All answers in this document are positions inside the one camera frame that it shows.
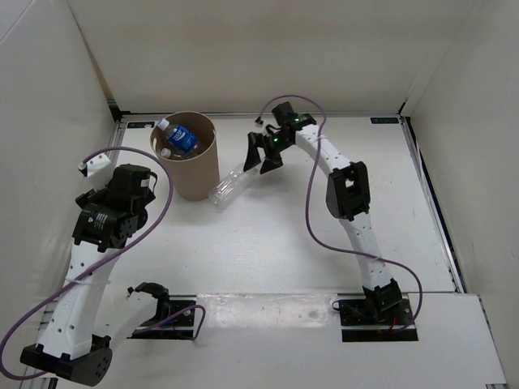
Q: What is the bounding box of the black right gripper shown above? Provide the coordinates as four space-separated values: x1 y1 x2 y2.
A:
244 132 294 175

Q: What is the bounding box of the clear unlabelled plastic bottle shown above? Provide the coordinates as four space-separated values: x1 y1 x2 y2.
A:
208 164 260 210

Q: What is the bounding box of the blue Pocari Sweat bottle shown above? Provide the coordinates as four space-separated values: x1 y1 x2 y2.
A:
157 118 198 154

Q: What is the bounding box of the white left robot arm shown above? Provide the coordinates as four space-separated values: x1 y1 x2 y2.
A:
20 164 155 387

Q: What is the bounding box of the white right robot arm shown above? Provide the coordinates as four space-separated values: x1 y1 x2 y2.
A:
243 101 402 324

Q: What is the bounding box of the brown cylindrical paper bin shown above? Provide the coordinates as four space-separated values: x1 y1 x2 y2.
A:
150 111 220 201

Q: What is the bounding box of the left blue corner sticker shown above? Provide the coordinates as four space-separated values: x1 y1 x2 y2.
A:
127 122 155 129

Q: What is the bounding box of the blue corner sticker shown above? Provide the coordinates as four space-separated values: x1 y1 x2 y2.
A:
127 122 155 129
370 117 399 125

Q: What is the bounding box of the right blue corner sticker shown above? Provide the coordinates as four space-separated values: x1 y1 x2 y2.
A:
370 117 399 125

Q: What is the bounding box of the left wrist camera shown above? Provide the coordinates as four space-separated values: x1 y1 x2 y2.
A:
78 153 112 178

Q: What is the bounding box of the rear aluminium table rail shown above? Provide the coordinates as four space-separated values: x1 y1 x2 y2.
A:
121 111 399 122

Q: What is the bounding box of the aluminium table rail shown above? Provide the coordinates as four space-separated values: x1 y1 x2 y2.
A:
44 121 125 325
399 115 466 293
121 111 399 122

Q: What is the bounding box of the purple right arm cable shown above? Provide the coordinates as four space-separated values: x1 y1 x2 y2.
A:
254 95 422 334

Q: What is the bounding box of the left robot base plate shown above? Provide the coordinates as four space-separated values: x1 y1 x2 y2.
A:
130 295 197 340

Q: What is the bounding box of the left aluminium table rail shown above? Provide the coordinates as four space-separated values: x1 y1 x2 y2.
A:
44 121 125 325

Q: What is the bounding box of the right aluminium table rail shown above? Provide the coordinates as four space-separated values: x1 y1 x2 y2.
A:
399 115 466 293

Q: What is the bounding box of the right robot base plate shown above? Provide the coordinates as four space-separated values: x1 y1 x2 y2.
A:
331 295 418 343

